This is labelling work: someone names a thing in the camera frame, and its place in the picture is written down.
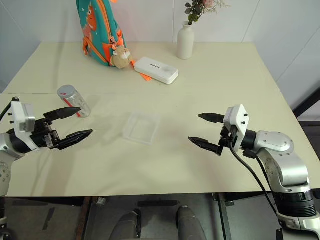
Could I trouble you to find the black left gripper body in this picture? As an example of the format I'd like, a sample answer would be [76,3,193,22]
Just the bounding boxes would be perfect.
[30,117,61,151]

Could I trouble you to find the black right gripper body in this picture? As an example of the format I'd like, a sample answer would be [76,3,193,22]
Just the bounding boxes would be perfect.
[218,124,238,150]

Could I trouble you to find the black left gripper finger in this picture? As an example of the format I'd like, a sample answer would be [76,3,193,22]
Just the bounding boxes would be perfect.
[57,128,94,151]
[43,106,82,124]

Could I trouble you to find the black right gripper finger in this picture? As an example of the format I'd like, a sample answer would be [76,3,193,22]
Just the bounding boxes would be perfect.
[197,112,226,124]
[187,136,225,158]

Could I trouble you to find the clear plastic bottle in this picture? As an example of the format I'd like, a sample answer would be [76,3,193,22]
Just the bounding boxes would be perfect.
[56,84,92,119]

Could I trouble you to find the clear plastic tray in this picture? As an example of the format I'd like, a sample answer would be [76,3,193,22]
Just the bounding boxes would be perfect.
[122,111,162,146]

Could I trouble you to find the white rectangular box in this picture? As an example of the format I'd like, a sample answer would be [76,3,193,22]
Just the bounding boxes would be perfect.
[133,56,180,85]

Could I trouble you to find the white ceramic vase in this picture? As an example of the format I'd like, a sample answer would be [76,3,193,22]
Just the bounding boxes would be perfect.
[176,20,196,61]

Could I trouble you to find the rusty brown metal bar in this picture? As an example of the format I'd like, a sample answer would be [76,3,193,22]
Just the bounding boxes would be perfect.
[74,196,93,240]

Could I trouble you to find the beige plush hamster toy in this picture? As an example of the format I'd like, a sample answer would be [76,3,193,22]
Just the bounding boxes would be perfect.
[109,45,134,69]

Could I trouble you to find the dark rounded grey shape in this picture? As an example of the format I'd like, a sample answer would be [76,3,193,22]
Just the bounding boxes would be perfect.
[115,209,143,240]
[175,205,208,240]

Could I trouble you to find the teal and orange backpack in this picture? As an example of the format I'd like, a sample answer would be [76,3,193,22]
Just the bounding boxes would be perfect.
[75,0,128,68]

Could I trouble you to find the pink flowers with green leaves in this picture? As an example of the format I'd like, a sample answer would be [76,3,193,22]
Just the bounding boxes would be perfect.
[184,0,232,26]

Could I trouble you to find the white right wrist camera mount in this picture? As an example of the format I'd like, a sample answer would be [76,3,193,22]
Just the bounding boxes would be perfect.
[222,103,251,151]

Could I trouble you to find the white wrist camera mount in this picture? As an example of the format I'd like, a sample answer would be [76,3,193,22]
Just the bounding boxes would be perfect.
[222,103,251,151]
[10,100,36,138]

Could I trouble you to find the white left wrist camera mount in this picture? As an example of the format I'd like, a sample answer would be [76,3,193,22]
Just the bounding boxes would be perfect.
[10,100,36,138]

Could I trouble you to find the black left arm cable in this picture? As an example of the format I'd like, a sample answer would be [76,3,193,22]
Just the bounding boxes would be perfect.
[0,96,20,121]

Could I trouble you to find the long black right arm cable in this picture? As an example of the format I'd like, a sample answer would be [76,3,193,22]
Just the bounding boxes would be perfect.
[228,139,279,217]

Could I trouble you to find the short black right arm cable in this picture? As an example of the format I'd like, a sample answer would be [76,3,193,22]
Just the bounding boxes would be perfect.
[242,149,273,192]

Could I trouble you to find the black table frame leg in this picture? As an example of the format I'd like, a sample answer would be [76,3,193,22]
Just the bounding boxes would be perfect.
[213,192,236,240]

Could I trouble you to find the orange flat strap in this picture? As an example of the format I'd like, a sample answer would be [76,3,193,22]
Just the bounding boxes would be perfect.
[129,59,154,82]

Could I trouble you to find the black metal frame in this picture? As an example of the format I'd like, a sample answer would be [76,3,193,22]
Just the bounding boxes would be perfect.
[291,84,320,127]

